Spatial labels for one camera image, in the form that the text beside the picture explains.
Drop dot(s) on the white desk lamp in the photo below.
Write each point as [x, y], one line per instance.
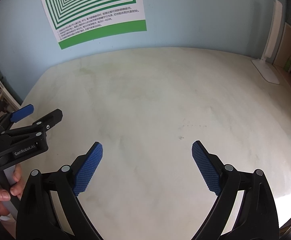
[260, 64]

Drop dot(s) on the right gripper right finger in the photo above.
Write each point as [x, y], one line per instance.
[257, 217]

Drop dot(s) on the green striped wall poster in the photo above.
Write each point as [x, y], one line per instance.
[78, 21]

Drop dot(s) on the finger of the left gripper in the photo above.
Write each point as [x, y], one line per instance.
[41, 125]
[22, 113]

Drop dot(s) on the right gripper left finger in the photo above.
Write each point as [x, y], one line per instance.
[37, 218]

